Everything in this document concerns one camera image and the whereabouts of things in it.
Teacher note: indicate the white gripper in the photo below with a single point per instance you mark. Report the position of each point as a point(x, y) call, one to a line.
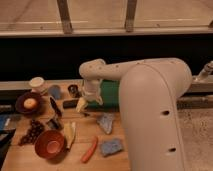
point(91, 91)

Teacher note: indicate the small metal fork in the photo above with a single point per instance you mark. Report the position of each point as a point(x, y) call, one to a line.
point(86, 114)

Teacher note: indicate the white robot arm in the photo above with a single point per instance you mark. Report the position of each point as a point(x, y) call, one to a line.
point(148, 93)

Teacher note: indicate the dark small tin cup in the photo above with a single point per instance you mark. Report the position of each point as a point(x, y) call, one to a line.
point(73, 90)

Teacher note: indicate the blue small cup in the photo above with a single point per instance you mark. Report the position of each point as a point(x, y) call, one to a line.
point(55, 92)

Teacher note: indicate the white paper cup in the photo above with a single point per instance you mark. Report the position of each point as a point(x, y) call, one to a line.
point(38, 85)

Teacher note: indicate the black rectangular block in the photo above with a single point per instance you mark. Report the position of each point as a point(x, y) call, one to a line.
point(70, 104)

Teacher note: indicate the grey crumpled cloth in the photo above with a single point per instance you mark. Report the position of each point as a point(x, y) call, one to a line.
point(105, 121)

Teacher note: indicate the yellow banana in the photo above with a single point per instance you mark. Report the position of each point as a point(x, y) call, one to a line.
point(69, 132)

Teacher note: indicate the green plastic tray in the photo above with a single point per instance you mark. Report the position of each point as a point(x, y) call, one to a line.
point(109, 94)

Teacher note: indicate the small dark metal object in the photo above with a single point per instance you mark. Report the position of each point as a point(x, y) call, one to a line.
point(54, 123)

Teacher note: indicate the blue sponge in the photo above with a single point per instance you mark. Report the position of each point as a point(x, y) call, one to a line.
point(111, 147)

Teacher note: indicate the yellow round fruit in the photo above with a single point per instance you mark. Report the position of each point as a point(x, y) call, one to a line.
point(30, 103)

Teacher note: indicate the orange brown bowl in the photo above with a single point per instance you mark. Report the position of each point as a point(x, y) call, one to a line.
point(49, 144)

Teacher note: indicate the bunch of dark grapes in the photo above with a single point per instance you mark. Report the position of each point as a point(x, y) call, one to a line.
point(36, 128)

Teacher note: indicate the orange carrot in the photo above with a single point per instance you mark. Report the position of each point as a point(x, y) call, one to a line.
point(88, 154)

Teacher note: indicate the dark brown plate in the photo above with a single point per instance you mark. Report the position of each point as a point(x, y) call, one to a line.
point(19, 105)

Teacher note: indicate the blue object at left edge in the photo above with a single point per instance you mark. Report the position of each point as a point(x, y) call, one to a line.
point(9, 122)

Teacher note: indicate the dark handled utensil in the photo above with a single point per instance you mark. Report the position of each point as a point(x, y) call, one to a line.
point(55, 107)

